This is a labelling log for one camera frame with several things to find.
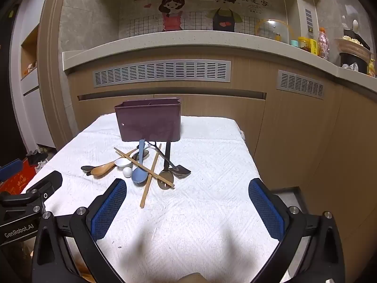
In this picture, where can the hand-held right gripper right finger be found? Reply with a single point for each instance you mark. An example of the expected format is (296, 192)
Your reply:
(266, 212)

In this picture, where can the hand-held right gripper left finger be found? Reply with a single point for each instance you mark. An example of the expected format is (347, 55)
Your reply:
(109, 209)

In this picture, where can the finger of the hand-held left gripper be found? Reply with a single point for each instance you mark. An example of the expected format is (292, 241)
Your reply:
(48, 182)
(10, 168)

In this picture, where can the wooden spoon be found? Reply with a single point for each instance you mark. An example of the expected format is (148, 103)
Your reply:
(100, 171)

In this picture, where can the wooden chopstick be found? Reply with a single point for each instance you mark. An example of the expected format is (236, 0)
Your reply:
(159, 177)
(145, 193)

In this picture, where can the blue plastic spoon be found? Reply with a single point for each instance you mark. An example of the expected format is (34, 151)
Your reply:
(140, 177)

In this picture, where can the white ceramic spoon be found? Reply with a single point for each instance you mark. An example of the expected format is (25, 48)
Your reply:
(122, 162)

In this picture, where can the black shovel-shaped spoon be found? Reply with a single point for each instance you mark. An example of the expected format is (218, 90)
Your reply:
(180, 171)

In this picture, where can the purple utensil holder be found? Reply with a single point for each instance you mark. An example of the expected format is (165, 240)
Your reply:
(147, 121)

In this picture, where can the red box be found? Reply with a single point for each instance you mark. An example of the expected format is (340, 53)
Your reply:
(14, 186)

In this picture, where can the white shoes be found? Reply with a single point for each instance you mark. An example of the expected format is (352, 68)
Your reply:
(41, 165)

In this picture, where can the white shelf unit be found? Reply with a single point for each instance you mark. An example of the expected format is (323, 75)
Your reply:
(32, 109)

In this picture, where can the white quilted towel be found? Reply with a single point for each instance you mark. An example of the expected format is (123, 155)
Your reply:
(206, 168)

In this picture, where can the short grey vent grille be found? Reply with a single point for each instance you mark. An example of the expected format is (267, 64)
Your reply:
(300, 84)

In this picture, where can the long grey vent grille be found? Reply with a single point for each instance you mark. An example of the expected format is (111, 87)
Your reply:
(162, 72)

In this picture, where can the teal cup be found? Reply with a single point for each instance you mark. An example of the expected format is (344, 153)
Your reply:
(294, 43)

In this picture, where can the yellow bottle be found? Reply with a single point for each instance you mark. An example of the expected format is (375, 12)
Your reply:
(314, 47)

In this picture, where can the yellow-lid jar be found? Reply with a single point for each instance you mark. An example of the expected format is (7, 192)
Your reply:
(304, 44)

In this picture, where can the black pot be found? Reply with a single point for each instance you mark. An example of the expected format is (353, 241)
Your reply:
(349, 60)

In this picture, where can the pink bottle with orange cap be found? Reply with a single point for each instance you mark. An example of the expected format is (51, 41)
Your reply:
(323, 42)

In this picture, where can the beige stone counter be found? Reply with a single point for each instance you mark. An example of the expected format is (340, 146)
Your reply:
(176, 39)

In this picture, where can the glass pot lid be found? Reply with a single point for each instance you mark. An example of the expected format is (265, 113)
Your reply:
(274, 29)

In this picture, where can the beige patterned basin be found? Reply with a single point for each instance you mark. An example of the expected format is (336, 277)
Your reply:
(352, 47)

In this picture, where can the white ladle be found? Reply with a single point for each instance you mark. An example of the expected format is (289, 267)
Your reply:
(355, 25)

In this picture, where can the cartoon wall poster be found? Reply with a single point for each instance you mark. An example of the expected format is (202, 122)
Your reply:
(200, 20)

